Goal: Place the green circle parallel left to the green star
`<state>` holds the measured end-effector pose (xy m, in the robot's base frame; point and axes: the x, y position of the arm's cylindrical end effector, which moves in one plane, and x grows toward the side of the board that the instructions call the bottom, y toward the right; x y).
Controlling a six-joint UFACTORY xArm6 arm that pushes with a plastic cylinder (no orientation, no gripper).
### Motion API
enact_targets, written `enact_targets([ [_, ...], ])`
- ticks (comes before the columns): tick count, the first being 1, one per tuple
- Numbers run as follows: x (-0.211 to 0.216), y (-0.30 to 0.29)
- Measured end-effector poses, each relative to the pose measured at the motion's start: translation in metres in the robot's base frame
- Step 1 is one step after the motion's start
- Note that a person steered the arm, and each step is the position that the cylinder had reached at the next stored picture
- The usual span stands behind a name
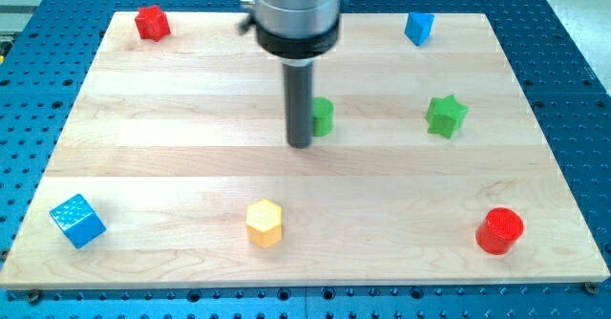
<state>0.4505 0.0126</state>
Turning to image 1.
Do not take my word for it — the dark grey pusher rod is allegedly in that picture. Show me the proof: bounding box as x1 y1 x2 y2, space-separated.
283 60 313 149

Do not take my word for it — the green cylinder block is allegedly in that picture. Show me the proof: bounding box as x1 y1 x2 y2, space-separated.
312 97 334 137

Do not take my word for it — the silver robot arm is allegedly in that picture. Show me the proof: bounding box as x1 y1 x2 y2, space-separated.
238 0 340 149

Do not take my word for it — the green star block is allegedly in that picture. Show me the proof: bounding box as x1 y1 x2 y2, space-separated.
426 95 469 138

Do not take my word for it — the red star block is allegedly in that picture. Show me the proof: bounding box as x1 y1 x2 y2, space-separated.
135 5 171 42

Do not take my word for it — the blue triangle block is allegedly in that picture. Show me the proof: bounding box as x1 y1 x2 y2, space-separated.
404 12 435 46

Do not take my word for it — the yellow hexagon block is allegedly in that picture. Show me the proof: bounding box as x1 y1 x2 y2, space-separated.
245 200 283 248

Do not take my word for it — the light wooden board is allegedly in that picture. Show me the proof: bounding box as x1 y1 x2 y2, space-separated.
1 11 609 289

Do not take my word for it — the red cylinder block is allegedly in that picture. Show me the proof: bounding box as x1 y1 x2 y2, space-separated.
475 207 524 255

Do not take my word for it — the blue cube block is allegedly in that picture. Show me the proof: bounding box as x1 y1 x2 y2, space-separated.
50 194 107 249

